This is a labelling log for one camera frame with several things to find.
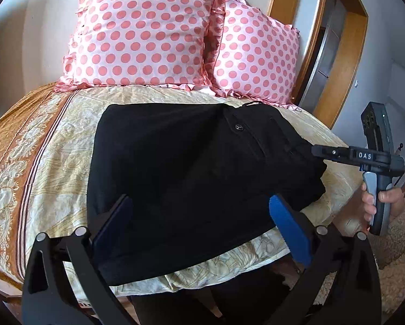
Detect person's right hand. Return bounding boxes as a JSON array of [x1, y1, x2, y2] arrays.
[[360, 182, 405, 226]]

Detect orange cream patterned bedspread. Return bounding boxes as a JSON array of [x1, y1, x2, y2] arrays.
[[0, 84, 361, 296]]

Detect black pants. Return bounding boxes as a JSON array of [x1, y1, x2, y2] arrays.
[[87, 102, 326, 286]]

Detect beige fluffy sleeve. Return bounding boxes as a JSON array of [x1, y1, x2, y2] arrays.
[[310, 199, 405, 316]]

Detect person's dark trouser legs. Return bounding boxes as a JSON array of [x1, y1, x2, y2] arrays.
[[129, 266, 290, 324]]

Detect large pink polka-dot pillow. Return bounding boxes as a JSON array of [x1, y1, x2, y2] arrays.
[[55, 0, 222, 92]]

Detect small pink polka-dot pillow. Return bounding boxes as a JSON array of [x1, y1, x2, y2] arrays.
[[204, 0, 299, 108]]

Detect wooden door frame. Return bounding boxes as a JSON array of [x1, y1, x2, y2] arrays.
[[268, 0, 368, 128]]

